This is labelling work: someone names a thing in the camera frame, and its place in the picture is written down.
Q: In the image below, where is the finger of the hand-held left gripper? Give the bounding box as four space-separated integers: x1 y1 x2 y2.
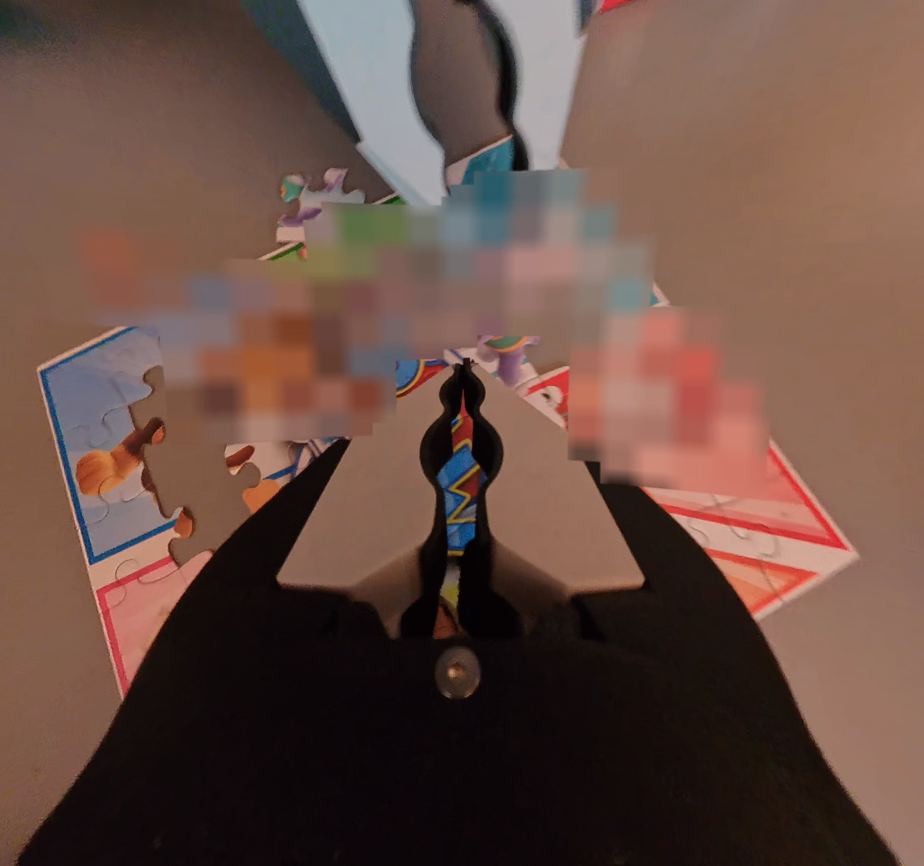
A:
449 0 603 171
276 0 446 207

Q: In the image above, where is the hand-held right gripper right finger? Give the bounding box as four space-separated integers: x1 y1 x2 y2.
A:
462 359 645 639

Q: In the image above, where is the cartoon jigsaw puzzle piece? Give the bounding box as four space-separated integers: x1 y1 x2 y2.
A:
433 353 493 636

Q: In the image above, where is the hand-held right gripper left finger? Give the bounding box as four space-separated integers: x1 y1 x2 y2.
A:
276 361 466 639

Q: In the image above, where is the assembled cartoon jigsaw puzzle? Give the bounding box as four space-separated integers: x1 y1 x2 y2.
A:
36 191 860 701

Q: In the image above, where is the blue and white puzzle piece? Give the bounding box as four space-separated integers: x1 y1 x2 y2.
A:
442 135 517 192

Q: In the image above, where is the brown desk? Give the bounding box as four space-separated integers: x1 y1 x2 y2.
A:
0 0 924 866

